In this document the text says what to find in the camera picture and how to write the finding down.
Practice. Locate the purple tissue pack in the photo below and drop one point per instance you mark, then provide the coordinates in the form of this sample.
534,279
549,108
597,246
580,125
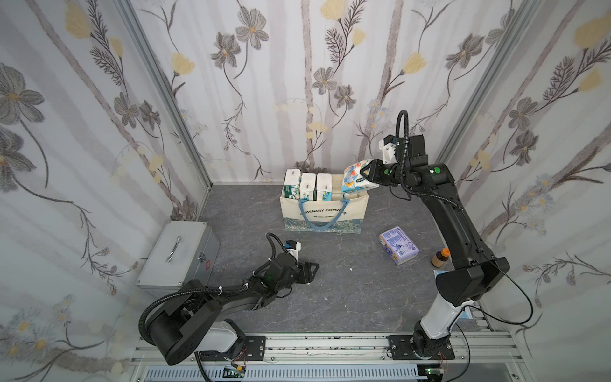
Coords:
398,245

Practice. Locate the blue face mask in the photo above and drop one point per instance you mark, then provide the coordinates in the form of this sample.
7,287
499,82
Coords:
467,313

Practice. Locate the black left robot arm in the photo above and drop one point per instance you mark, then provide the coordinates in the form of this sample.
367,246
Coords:
194,322

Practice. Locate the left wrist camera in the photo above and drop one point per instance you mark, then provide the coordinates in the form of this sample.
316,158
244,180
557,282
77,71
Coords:
293,247

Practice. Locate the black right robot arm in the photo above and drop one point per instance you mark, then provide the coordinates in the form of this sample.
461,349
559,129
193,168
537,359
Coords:
476,269

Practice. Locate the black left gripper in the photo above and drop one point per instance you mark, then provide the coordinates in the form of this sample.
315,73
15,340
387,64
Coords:
300,273

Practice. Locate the aluminium frame rail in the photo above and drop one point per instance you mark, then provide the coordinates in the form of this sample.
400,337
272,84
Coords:
479,356

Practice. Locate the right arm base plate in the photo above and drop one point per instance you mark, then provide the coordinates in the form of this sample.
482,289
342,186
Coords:
401,346

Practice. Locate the cartoon elephant tissue pack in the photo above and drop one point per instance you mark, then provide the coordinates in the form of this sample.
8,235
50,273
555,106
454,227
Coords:
355,178

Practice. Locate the green white tissue pack front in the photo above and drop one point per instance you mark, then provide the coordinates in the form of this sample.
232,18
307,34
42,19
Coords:
324,187

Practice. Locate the silver metal case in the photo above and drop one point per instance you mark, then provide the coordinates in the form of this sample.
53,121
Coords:
185,251

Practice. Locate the green white tissue pack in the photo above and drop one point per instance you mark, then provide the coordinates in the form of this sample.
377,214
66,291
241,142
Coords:
324,187
291,184

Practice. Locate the cream canvas tote bag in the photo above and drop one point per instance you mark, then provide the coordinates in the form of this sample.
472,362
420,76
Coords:
343,214

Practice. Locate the green white tissue pack back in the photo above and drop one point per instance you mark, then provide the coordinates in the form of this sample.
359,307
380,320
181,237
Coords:
291,184

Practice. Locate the brown bottle orange cap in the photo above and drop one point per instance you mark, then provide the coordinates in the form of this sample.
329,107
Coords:
441,258

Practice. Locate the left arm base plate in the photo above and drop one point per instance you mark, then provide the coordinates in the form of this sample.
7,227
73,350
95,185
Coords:
248,348

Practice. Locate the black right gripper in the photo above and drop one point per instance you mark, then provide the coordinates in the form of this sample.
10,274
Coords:
377,172

